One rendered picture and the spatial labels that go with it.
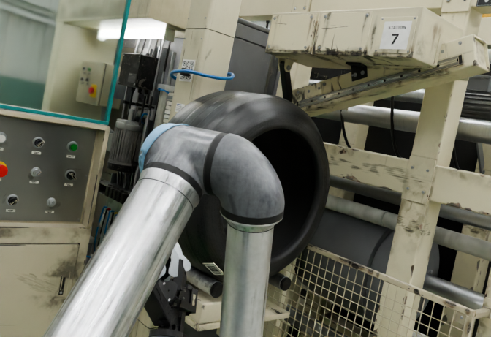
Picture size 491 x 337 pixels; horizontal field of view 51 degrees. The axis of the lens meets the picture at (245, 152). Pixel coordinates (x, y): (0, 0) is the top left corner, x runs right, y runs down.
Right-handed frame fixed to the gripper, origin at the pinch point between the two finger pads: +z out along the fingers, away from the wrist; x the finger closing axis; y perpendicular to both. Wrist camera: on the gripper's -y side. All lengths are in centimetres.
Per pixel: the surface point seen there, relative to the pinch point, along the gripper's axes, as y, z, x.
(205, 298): 32.8, -2.6, -11.9
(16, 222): 12, 22, -77
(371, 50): 28, 66, 42
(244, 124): 10.7, 36.8, 10.4
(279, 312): 61, 0, -3
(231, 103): 9.7, 44.4, 6.4
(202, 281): 30.3, 1.7, -12.0
